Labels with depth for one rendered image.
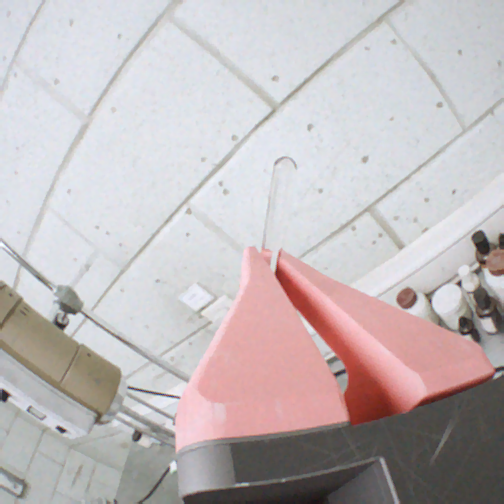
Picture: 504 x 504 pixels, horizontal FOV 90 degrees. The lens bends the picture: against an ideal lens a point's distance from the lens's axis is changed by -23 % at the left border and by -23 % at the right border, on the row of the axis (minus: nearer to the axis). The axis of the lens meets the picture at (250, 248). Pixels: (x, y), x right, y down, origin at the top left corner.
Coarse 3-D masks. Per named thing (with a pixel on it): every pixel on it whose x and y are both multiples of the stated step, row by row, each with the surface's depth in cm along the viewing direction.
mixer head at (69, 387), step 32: (0, 288) 33; (0, 320) 30; (32, 320) 34; (0, 352) 29; (32, 352) 32; (64, 352) 35; (0, 384) 28; (32, 384) 30; (64, 384) 33; (96, 384) 36; (32, 416) 32; (64, 416) 31; (96, 416) 34
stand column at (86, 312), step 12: (0, 240) 39; (12, 252) 40; (24, 264) 41; (36, 276) 42; (48, 288) 43; (84, 312) 45; (96, 324) 46; (108, 324) 47; (120, 336) 48; (132, 348) 49; (144, 348) 50; (156, 360) 50; (180, 372) 52
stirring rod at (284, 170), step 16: (288, 160) 8; (272, 176) 8; (288, 176) 8; (272, 192) 8; (288, 192) 8; (272, 208) 8; (288, 208) 8; (272, 224) 9; (272, 240) 9; (272, 256) 9
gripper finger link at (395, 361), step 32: (288, 256) 10; (288, 288) 9; (320, 288) 7; (352, 288) 7; (320, 320) 7; (352, 320) 6; (384, 320) 5; (416, 320) 5; (352, 352) 5; (384, 352) 4; (416, 352) 4; (448, 352) 4; (480, 352) 4; (352, 384) 5; (384, 384) 4; (416, 384) 4; (448, 384) 4; (480, 384) 4; (352, 416) 5; (384, 416) 4
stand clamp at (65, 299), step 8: (88, 256) 52; (96, 256) 53; (88, 264) 51; (80, 272) 49; (72, 280) 47; (56, 288) 43; (64, 288) 44; (72, 288) 46; (56, 296) 43; (64, 296) 43; (72, 296) 44; (56, 304) 42; (64, 304) 43; (72, 304) 44; (80, 304) 45; (48, 312) 41; (56, 312) 42; (64, 312) 44; (72, 312) 44; (56, 320) 47; (64, 320) 47; (64, 328) 48
